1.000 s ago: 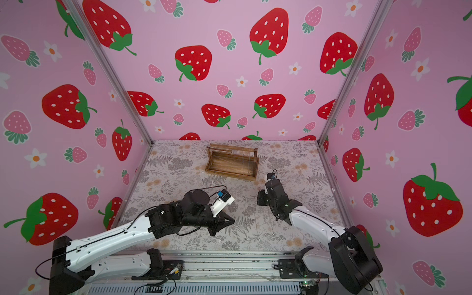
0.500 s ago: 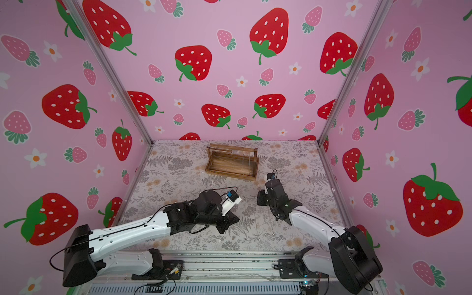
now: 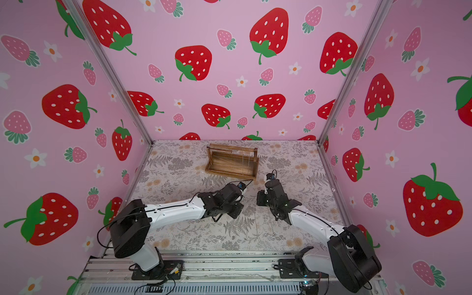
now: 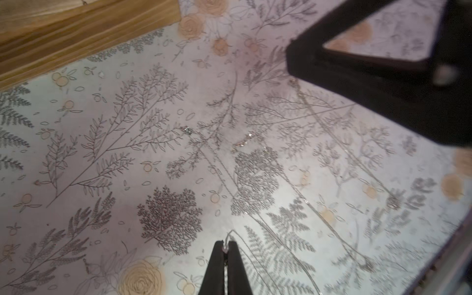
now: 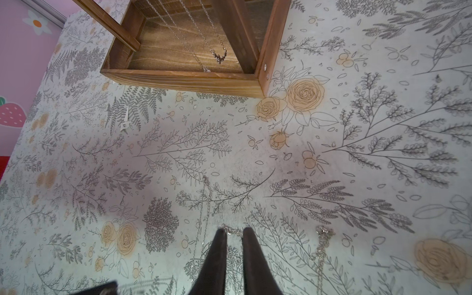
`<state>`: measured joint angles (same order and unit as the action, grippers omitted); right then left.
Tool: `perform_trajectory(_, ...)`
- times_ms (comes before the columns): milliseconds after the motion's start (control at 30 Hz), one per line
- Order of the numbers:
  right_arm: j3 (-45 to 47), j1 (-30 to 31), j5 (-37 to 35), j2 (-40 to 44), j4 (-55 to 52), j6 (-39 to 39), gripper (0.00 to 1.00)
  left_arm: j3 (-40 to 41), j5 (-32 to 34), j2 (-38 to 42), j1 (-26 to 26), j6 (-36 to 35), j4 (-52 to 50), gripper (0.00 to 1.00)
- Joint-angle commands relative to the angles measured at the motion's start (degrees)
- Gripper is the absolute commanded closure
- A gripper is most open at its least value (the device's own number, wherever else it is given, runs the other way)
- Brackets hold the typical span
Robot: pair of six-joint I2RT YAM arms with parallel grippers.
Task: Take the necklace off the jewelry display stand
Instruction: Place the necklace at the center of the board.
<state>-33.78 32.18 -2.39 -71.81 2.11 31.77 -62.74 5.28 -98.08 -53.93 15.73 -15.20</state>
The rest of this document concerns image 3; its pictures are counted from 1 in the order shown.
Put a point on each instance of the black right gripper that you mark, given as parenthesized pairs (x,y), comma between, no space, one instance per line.
(269,192)

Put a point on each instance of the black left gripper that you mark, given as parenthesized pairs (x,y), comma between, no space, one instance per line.
(239,207)

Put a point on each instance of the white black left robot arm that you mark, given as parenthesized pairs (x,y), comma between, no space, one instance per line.
(130,228)

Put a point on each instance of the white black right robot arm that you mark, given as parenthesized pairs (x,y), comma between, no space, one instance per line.
(352,260)

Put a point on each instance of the wooden jewelry display stand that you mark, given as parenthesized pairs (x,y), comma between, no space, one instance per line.
(232,161)

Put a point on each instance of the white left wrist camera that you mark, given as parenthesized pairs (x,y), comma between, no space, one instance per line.
(242,186)

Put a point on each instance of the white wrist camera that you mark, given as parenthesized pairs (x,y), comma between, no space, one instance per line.
(242,186)
(271,176)

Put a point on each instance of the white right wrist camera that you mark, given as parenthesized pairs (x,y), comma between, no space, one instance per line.
(271,176)

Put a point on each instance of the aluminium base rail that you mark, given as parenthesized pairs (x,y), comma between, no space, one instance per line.
(206,273)

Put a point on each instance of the aluminium corner post right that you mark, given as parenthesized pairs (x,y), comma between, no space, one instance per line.
(372,30)

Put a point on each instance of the aluminium corner post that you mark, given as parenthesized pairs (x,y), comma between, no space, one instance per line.
(372,30)
(79,17)

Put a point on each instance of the aluminium corner post left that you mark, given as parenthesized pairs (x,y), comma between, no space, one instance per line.
(79,17)

